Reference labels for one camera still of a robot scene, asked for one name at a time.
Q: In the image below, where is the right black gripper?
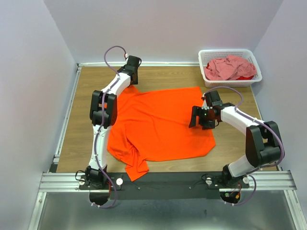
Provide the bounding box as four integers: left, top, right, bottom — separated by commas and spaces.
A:
189, 105, 216, 130

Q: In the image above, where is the orange t shirt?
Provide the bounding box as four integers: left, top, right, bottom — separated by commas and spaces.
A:
107, 86, 215, 181

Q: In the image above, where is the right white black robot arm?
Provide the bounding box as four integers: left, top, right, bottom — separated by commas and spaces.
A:
189, 91, 285, 188

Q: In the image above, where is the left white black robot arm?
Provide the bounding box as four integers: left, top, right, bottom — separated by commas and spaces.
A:
85, 56, 142, 189

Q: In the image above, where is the pink t shirt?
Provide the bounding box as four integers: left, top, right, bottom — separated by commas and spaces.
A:
204, 55, 257, 81

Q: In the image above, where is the red t shirt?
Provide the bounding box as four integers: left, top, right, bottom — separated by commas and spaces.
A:
236, 76, 254, 81

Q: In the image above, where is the white plastic basket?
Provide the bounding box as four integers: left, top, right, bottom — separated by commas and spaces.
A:
198, 49, 262, 88

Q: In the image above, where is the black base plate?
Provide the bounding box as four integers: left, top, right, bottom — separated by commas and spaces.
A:
77, 172, 249, 205

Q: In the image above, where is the aluminium front rail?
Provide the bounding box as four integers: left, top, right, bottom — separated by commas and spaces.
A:
38, 171, 296, 193

